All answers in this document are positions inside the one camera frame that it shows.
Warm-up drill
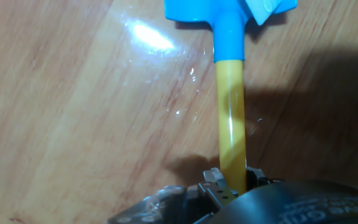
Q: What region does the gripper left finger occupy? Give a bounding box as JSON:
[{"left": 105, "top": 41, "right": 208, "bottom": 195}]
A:
[{"left": 197, "top": 167, "right": 239, "bottom": 210}]

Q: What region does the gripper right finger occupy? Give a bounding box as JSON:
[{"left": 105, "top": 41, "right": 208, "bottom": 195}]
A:
[{"left": 246, "top": 166, "right": 269, "bottom": 190}]

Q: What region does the blue toy shovel yellow shaft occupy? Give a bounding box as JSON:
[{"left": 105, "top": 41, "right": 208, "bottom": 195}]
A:
[{"left": 163, "top": 0, "right": 298, "bottom": 195}]

